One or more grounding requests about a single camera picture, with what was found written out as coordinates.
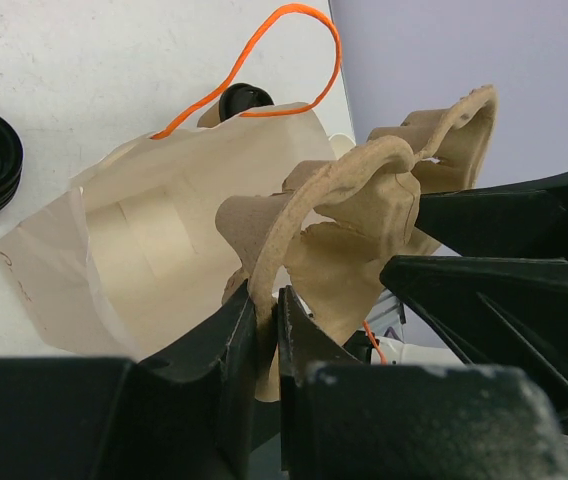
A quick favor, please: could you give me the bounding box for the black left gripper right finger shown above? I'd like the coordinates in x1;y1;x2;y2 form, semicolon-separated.
276;286;361;385

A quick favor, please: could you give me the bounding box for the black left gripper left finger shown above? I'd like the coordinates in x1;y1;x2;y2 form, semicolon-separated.
139;287;256;383

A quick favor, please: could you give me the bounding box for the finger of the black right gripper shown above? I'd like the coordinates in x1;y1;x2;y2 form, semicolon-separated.
380;256;568;415
416;172;568;261

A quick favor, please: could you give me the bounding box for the printed paper takeout bag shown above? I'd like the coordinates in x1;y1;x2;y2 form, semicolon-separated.
0;2;343;359

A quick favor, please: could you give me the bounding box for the brown cardboard cup carrier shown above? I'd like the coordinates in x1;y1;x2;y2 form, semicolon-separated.
215;85;498;402

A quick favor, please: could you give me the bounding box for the black plastic cup lid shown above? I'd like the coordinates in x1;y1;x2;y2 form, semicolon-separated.
218;83;274;122

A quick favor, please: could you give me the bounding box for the brown paper coffee cup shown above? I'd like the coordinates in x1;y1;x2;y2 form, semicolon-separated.
197;102;222;128

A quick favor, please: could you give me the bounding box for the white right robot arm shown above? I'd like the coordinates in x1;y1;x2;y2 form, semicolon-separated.
380;172;568;417

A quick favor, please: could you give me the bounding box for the stack of brown paper cups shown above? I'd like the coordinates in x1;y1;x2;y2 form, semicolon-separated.
328;133;356;160

